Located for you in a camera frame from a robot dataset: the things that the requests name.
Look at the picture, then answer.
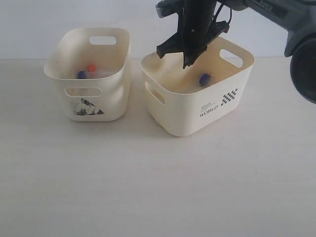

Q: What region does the blue-capped tube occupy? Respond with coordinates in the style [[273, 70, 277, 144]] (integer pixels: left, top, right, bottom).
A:
[[198, 73, 212, 87], [77, 71, 99, 79]]

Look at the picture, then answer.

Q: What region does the orange-capped tube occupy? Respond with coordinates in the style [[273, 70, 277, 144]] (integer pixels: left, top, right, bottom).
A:
[[86, 64, 114, 79]]

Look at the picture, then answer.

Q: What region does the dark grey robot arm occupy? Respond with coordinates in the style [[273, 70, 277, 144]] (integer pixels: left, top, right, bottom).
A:
[[156, 0, 316, 103]]

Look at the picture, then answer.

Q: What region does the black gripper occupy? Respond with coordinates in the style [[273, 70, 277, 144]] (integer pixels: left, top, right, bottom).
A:
[[156, 0, 229, 69]]

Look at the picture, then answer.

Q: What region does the black cable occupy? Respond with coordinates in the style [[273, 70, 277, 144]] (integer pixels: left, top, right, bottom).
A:
[[212, 0, 234, 28]]

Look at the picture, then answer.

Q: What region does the cream bin with mountain picture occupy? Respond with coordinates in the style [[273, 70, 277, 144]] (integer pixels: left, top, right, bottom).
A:
[[44, 27, 131, 121]]

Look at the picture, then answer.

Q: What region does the cream bin with WORLD label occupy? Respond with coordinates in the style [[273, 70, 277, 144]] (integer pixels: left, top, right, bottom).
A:
[[141, 37, 255, 137]]

